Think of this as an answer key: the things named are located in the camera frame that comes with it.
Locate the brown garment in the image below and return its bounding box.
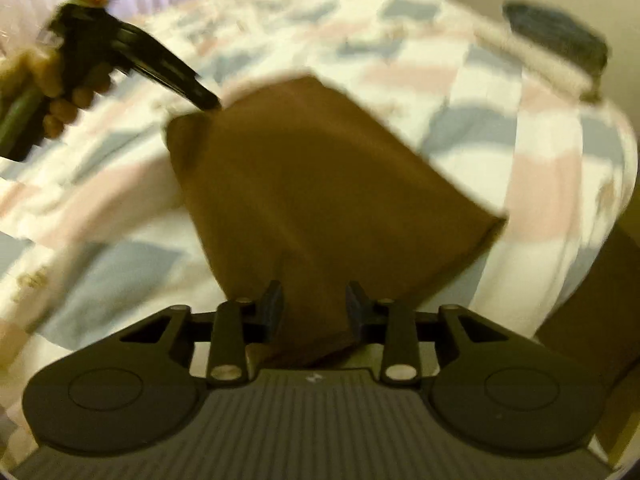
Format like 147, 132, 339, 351
165, 75, 506, 368

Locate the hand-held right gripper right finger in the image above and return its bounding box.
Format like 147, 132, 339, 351
347, 281, 571, 387

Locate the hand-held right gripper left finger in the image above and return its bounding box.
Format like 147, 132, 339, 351
60, 280, 285, 387

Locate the person's left hand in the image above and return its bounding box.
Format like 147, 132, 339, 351
27, 52, 113, 140

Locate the dark grey cloth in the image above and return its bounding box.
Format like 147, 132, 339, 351
501, 1, 610, 78

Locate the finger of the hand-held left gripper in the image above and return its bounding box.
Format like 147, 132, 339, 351
125, 24, 222, 110
117, 44, 206, 110

